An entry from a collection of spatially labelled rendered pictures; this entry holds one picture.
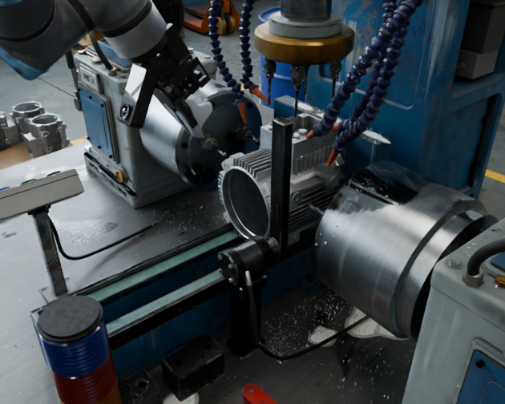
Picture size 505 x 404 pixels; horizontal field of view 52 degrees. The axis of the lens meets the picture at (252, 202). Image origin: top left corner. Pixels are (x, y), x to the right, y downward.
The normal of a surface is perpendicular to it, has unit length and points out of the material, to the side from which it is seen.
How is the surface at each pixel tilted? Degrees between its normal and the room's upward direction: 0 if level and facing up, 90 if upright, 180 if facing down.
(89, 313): 0
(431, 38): 90
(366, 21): 90
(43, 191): 57
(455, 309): 90
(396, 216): 32
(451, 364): 90
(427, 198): 10
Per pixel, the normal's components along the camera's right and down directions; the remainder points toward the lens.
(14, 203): 0.52, -0.11
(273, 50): -0.62, 0.42
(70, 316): 0.00, -0.84
